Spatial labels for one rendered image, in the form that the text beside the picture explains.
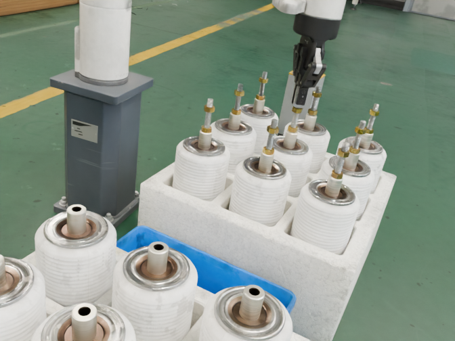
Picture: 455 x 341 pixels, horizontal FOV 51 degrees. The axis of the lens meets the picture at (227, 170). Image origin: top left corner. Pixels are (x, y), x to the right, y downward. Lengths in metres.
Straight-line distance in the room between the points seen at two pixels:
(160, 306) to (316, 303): 0.33
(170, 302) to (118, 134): 0.49
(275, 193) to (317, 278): 0.15
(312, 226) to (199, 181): 0.21
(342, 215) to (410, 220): 0.58
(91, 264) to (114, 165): 0.42
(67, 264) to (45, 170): 0.69
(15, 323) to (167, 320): 0.15
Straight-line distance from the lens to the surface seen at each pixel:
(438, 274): 1.15
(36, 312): 0.54
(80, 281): 0.60
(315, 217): 0.75
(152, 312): 0.54
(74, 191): 1.04
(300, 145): 0.91
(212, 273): 0.81
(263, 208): 0.78
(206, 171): 0.81
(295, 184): 0.89
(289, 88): 1.15
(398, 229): 1.25
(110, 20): 0.90
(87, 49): 0.93
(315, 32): 0.80
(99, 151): 0.96
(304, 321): 0.83
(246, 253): 0.80
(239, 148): 0.91
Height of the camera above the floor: 0.61
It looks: 28 degrees down
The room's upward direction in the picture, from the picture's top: 10 degrees clockwise
